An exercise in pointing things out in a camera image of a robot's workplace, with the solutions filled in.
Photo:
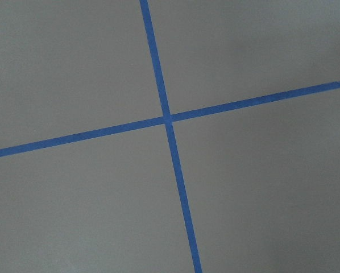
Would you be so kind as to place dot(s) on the cross blue tape line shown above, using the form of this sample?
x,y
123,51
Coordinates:
x,y
8,151

